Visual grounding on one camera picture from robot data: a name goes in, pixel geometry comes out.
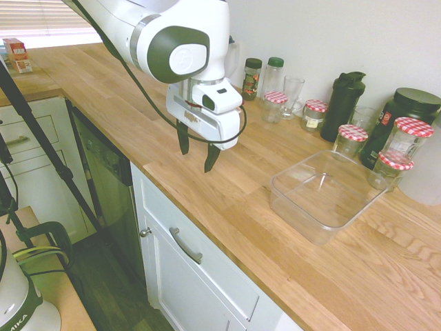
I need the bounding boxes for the small orange cereal box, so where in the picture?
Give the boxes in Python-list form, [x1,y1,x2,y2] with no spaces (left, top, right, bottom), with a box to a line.
[9,57,34,74]
[2,37,28,62]

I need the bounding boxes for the tall clear glass mug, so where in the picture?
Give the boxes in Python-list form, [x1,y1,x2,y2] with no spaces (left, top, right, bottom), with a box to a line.
[280,75,306,121]

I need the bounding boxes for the spice jar with black lid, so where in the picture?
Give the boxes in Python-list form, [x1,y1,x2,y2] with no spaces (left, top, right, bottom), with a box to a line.
[240,57,263,102]

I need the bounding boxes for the black camera tripod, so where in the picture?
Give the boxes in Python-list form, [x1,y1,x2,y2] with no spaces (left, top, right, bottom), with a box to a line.
[0,60,106,229]

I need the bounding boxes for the white window blinds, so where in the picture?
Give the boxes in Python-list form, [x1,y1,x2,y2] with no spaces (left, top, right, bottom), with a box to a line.
[0,0,101,37]

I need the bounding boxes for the clear square plastic container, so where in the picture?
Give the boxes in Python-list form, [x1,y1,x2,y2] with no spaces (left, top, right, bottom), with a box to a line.
[269,149,394,246]

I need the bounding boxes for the yellow green cable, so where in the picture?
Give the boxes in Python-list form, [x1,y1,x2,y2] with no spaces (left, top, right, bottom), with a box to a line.
[12,245,68,267]

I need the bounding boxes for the stainless steel dishwasher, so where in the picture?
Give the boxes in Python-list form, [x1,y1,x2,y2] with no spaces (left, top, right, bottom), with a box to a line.
[65,98,145,285]

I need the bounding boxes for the glass jar red gingham lid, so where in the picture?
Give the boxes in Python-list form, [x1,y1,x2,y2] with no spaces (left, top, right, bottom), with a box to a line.
[331,124,369,163]
[260,90,289,124]
[366,151,415,192]

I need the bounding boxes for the large black supplement tub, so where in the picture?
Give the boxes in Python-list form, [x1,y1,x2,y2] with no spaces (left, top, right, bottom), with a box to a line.
[359,87,441,170]

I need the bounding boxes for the brass drawer handle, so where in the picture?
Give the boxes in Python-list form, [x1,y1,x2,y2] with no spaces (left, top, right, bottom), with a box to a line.
[3,135,31,148]

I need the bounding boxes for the clear bottle with green lid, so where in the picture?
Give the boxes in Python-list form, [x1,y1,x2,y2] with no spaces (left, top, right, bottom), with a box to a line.
[262,56,286,101]

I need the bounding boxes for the clear drinking glass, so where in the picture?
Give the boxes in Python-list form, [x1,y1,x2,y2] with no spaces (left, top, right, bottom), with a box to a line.
[351,106,380,139]

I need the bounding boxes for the curved metal drawer handle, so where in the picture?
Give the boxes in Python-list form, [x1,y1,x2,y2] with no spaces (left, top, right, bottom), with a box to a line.
[168,227,204,265]

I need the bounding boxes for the white drawer cabinet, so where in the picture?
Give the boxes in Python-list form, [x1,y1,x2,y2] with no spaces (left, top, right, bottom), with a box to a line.
[0,95,99,244]

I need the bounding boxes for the black shaker bottle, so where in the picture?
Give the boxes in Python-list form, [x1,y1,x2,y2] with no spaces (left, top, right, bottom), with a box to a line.
[320,71,367,143]

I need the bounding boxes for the labelled jar red gingham lid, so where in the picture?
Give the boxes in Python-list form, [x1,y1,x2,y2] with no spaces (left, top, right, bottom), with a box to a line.
[301,99,329,133]

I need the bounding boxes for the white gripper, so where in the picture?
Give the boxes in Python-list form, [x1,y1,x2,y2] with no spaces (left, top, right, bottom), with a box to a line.
[165,82,242,174]

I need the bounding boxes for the faceted jar red gingham lid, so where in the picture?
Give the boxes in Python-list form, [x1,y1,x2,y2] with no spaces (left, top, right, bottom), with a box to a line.
[381,117,435,165]

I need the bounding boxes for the dark green clamp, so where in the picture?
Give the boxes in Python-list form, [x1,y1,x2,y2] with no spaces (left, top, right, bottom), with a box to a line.
[0,198,74,274]

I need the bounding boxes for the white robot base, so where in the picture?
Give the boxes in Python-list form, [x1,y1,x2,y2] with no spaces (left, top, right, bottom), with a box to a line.
[0,229,62,331]

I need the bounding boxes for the white counter cabinet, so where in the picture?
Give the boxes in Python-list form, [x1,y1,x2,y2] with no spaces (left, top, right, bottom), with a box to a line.
[130,161,304,331]

